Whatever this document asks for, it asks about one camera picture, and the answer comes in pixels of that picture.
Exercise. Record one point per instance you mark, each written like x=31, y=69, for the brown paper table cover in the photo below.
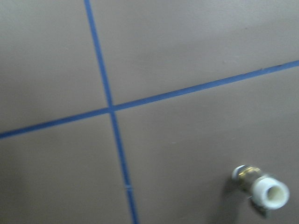
x=138, y=111

